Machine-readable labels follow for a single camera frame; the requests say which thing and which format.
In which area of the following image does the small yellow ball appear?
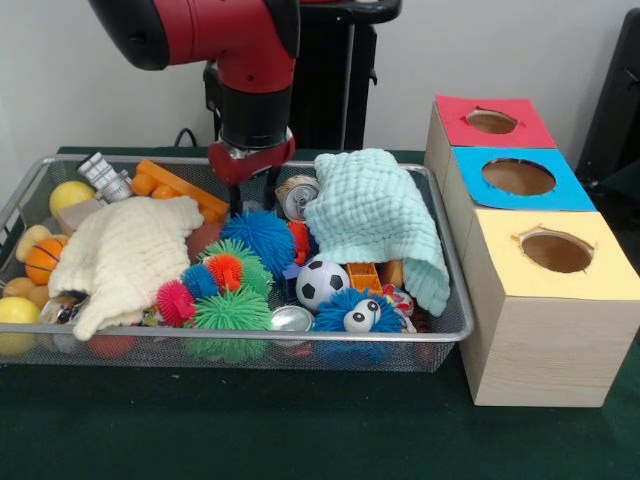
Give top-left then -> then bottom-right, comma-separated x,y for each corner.
48,181 -> 96,214

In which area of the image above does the blue spiky ball with eyes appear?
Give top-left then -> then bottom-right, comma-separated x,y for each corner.
312,288 -> 406,364

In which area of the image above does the green spiky rubber ball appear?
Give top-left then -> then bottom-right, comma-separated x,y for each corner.
192,289 -> 274,361

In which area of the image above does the multicoloured spiky caterpillar toy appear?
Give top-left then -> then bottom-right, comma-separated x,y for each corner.
155,239 -> 275,326

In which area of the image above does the mint muslin cloth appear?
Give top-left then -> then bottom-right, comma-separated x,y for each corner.
302,148 -> 451,317

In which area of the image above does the dark green tablecloth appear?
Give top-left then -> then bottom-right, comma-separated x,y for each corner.
0,145 -> 640,480

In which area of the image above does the blue spiky rubber ball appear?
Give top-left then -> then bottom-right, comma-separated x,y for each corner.
221,209 -> 296,269

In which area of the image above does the cream muslin cloth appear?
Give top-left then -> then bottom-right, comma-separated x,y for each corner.
48,195 -> 205,341

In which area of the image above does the silver wire mesh bin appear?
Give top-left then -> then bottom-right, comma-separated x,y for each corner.
0,154 -> 475,375

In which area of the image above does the long orange toy block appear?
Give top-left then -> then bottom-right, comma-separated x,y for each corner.
130,159 -> 230,224

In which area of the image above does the black equipment case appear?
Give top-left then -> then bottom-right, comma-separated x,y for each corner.
574,7 -> 640,186

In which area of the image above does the orange mini basketball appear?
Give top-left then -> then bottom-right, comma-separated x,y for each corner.
24,237 -> 69,286

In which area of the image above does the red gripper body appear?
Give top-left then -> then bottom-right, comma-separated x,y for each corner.
207,127 -> 297,187

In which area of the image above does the black and white soccer ball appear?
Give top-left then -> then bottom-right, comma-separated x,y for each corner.
295,258 -> 351,314

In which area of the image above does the wooden box with three holes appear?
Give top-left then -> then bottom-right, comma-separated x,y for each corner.
423,94 -> 640,407

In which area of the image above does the black cable loop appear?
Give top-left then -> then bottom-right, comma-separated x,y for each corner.
174,127 -> 211,147

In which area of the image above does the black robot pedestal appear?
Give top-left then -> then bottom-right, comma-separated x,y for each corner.
202,0 -> 404,150

